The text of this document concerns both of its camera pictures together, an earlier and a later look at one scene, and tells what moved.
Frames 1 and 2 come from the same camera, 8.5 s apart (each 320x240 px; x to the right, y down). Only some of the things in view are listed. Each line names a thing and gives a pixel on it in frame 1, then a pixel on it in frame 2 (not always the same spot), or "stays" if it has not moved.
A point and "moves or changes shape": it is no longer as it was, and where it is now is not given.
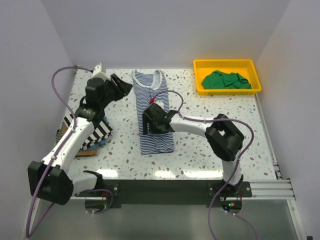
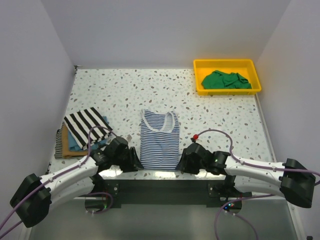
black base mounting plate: [169, 193] stays
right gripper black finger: [147, 124] to [182, 165]
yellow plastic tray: [226, 77] stays
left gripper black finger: [120, 89] to [135, 164]
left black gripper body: [109, 96] to [122, 160]
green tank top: [219, 79] stays
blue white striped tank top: [150, 88] moves or changes shape
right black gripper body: [155, 128] to [193, 167]
